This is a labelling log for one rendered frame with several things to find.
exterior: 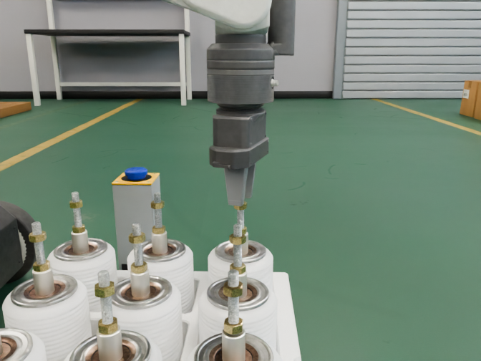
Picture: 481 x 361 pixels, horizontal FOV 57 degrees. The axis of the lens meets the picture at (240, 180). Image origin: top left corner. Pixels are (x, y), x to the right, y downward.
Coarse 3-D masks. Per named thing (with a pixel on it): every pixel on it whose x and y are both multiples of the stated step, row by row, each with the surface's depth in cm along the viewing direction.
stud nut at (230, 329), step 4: (240, 320) 41; (224, 324) 41; (228, 324) 41; (232, 324) 41; (236, 324) 41; (240, 324) 41; (224, 328) 41; (228, 328) 41; (232, 328) 40; (236, 328) 41; (240, 328) 41; (228, 332) 41; (232, 332) 40; (236, 332) 41
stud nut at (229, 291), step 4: (224, 284) 40; (240, 284) 40; (224, 288) 40; (228, 288) 40; (232, 288) 40; (236, 288) 40; (240, 288) 40; (224, 292) 40; (228, 292) 40; (232, 292) 39; (236, 292) 40; (240, 292) 40; (228, 296) 40; (232, 296) 39; (236, 296) 40
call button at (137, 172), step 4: (128, 168) 80; (132, 168) 80; (136, 168) 80; (140, 168) 80; (144, 168) 80; (128, 172) 78; (132, 172) 78; (136, 172) 78; (140, 172) 78; (144, 172) 79; (128, 176) 79; (132, 176) 78; (136, 176) 78; (140, 176) 79; (144, 176) 80
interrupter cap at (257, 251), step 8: (248, 240) 68; (216, 248) 65; (224, 248) 66; (232, 248) 66; (248, 248) 66; (256, 248) 66; (264, 248) 65; (224, 256) 63; (232, 256) 63; (248, 256) 63; (256, 256) 63; (264, 256) 64
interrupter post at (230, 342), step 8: (224, 336) 41; (232, 336) 41; (240, 336) 41; (224, 344) 41; (232, 344) 41; (240, 344) 41; (224, 352) 41; (232, 352) 41; (240, 352) 41; (224, 360) 42; (232, 360) 41; (240, 360) 41
